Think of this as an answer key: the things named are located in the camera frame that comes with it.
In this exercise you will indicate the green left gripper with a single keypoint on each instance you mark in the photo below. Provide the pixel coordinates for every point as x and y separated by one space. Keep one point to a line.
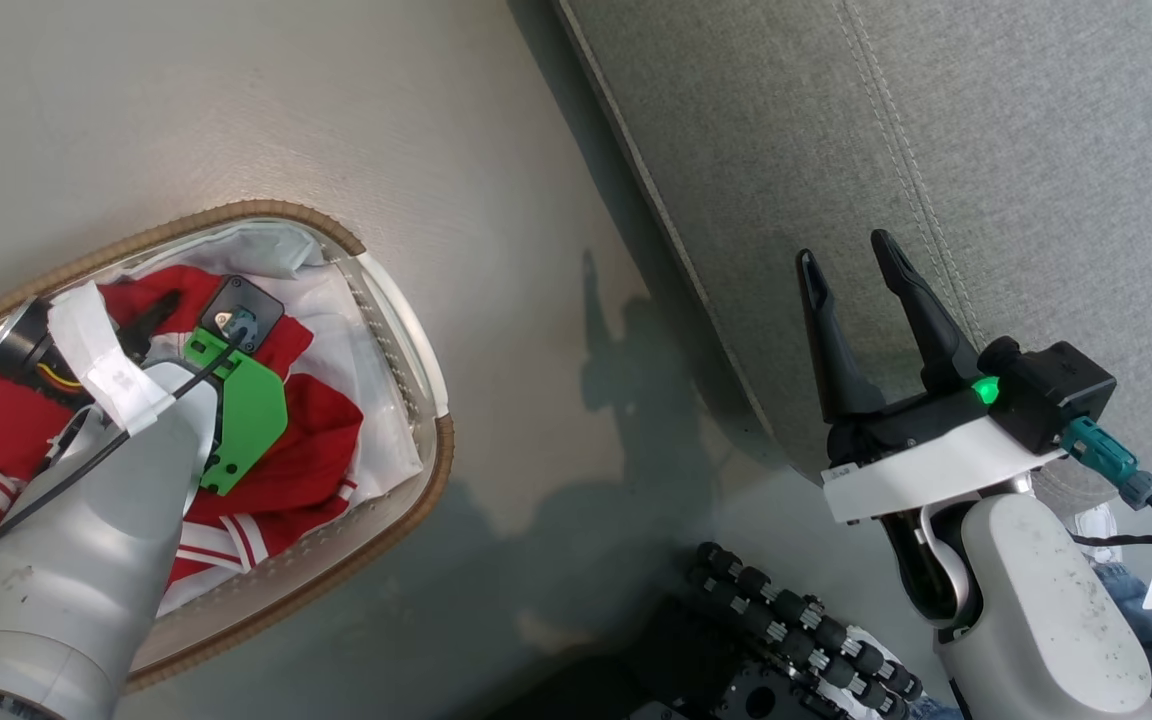
251 410

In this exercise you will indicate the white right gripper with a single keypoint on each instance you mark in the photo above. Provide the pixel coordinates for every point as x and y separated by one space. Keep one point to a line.
921 470

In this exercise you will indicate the red garment with white stripes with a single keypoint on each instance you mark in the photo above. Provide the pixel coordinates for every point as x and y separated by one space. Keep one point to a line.
321 440

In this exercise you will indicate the black robot base with rollers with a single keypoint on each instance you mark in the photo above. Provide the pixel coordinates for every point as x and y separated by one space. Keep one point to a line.
786 640

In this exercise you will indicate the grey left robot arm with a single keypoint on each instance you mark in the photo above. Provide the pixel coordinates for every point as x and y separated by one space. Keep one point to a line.
66 560

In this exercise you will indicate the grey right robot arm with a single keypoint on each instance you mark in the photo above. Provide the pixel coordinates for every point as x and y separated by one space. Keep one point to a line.
1036 610

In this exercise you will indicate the white basket liner cloth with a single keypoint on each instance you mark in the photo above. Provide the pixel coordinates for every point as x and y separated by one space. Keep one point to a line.
356 330

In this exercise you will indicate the white wicker-rimmed laundry basket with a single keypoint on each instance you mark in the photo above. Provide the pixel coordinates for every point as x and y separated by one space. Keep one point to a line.
406 400

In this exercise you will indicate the white tape strip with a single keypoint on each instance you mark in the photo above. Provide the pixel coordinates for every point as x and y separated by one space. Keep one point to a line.
106 365

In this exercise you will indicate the black cylindrical wrist module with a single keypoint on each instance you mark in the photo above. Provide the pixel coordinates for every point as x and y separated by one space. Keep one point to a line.
21 345

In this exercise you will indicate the grey fabric sofa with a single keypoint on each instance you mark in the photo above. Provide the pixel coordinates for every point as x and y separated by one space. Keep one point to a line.
836 150

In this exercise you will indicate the teal left camera connector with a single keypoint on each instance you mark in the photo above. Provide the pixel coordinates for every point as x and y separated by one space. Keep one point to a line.
240 322

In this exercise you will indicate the teal camera connector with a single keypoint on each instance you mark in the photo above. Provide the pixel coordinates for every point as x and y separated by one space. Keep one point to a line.
240 322
1106 455

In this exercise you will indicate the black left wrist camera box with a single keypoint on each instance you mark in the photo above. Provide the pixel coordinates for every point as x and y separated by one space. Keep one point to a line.
248 300

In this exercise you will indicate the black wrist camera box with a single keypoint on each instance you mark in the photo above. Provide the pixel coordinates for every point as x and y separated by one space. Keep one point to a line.
248 300
1056 395

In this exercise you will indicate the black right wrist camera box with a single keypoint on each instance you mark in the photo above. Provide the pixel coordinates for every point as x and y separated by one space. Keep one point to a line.
1056 395

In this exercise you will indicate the teal right camera connector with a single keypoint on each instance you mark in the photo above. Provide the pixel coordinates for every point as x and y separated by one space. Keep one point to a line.
1106 455

